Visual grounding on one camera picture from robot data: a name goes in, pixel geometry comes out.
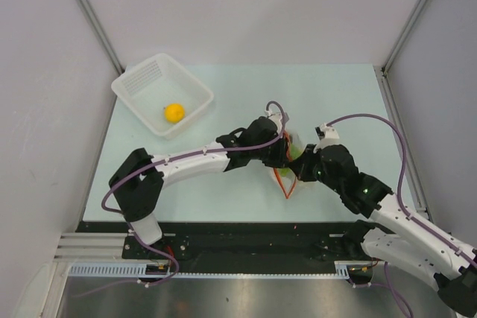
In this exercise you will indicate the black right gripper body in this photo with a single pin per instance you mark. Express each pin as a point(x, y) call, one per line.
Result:
point(311, 170)

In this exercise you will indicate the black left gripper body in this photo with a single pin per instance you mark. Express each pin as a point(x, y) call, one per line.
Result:
point(271, 155)

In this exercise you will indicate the yellow fake lemon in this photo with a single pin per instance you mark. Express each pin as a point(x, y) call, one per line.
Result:
point(174, 113)

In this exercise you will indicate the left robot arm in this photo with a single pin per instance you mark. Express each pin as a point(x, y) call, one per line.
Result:
point(137, 184)

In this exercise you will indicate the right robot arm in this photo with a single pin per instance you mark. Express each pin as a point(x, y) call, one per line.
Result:
point(397, 234)

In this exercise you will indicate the light green fake pear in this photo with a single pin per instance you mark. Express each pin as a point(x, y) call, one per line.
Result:
point(294, 152)

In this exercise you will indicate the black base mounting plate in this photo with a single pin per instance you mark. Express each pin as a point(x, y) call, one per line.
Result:
point(255, 248)

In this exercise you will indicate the white plastic basket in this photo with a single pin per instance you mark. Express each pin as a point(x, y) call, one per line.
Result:
point(148, 87)

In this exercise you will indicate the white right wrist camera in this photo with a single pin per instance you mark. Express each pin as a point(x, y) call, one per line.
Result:
point(327, 136)

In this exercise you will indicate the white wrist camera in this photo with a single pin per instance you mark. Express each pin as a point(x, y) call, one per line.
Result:
point(277, 115)
point(327, 136)

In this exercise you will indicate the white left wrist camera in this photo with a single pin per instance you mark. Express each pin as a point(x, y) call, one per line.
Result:
point(277, 115)

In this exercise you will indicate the white slotted cable duct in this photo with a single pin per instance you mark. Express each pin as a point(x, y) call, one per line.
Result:
point(140, 271)

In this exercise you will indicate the aluminium frame rail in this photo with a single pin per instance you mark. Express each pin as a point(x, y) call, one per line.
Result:
point(90, 247)

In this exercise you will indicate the right aluminium corner post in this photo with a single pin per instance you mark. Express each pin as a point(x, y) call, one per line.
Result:
point(410, 23)

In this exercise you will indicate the aluminium corner post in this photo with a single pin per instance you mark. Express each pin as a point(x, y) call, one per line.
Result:
point(410, 23)
point(100, 34)

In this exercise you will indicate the left aluminium corner post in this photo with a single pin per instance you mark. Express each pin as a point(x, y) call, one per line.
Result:
point(100, 34)

